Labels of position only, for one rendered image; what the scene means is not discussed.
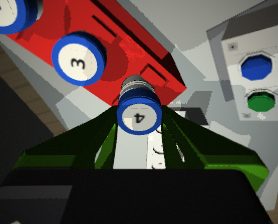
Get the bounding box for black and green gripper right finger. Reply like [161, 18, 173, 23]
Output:
[161, 105, 269, 193]

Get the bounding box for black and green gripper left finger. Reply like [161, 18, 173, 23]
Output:
[11, 105, 118, 170]

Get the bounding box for blue screw cap with number 3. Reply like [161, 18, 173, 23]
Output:
[51, 31, 107, 86]

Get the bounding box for grey control panel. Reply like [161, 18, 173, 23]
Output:
[206, 0, 278, 121]

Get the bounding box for grey flat mat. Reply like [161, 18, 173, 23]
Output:
[0, 0, 278, 211]

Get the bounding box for red tube rack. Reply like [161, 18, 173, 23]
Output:
[6, 0, 187, 106]

